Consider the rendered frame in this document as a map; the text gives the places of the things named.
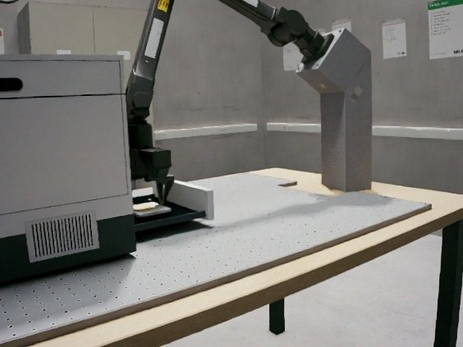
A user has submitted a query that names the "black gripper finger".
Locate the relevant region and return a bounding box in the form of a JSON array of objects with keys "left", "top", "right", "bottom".
[{"left": 155, "top": 178, "right": 174, "bottom": 206}]

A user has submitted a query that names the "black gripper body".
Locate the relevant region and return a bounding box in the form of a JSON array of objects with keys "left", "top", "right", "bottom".
[{"left": 129, "top": 147, "right": 174, "bottom": 182}]

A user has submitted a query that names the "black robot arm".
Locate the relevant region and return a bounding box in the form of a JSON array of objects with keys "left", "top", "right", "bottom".
[{"left": 126, "top": 0, "right": 335, "bottom": 179}]

